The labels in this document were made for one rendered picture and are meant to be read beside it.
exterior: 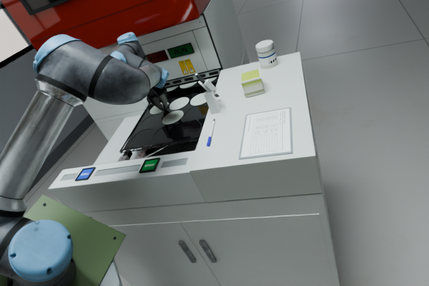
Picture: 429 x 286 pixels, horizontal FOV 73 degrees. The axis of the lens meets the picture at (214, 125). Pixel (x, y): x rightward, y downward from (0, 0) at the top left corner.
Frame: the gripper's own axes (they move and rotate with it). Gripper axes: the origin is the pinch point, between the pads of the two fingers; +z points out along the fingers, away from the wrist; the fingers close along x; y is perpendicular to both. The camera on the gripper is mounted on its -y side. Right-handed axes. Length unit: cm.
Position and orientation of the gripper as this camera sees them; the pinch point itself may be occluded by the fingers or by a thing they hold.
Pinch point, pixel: (165, 108)
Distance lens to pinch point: 133.3
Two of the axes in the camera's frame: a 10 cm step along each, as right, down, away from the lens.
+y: -5.9, -2.8, 7.5
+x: -7.4, 5.7, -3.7
